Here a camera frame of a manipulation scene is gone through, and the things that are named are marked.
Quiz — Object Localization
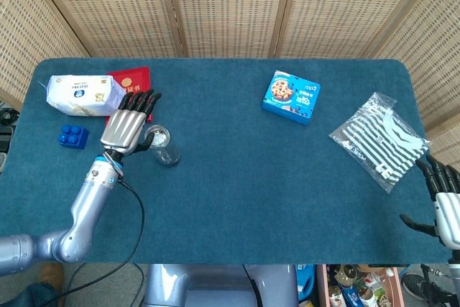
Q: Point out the striped shirt in plastic bag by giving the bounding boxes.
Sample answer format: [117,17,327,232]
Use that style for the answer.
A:
[328,91,432,194]

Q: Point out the clear glass jar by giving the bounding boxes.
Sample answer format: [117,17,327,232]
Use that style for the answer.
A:
[144,124,181,168]

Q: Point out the blue toy building block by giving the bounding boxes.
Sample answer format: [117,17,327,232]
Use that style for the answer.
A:
[57,124,90,150]

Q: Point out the blue plastic container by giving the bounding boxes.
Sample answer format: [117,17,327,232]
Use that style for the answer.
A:
[295,264,316,301]

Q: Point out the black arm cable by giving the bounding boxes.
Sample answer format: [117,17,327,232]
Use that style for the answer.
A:
[42,177,146,307]

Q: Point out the robot torso base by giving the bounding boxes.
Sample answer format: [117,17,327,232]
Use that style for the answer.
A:
[142,263,299,307]

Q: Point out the pink storage crate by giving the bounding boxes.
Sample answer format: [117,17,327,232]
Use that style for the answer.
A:
[316,264,404,307]

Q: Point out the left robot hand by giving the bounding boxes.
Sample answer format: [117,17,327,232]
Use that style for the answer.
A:
[99,88,162,157]

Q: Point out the white tissue pack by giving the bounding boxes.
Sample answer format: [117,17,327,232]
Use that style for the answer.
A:
[38,75,128,117]

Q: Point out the wicker folding screen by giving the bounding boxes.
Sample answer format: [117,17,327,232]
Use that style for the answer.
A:
[0,0,460,170]

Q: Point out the black sneaker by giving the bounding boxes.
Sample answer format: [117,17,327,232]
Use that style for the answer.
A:
[400,272,446,302]

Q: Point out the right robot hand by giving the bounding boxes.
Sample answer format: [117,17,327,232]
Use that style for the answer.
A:
[399,155,460,249]

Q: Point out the red certificate booklet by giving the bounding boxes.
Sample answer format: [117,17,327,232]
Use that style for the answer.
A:
[105,66,153,128]

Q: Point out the blue table cloth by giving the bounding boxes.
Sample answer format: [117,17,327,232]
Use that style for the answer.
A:
[0,57,449,265]

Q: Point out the brown shoe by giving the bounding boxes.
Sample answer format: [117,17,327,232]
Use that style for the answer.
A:
[37,262,65,297]

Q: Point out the blue cookie box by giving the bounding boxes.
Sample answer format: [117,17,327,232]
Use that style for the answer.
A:
[261,70,321,126]

